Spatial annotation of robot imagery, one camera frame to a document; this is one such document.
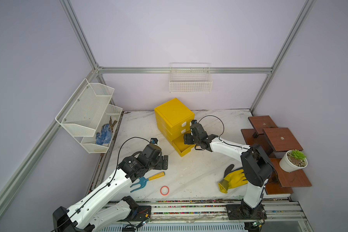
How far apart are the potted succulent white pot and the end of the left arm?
24.3 inches

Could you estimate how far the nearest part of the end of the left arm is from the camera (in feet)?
1.62

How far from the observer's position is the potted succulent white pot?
67cm
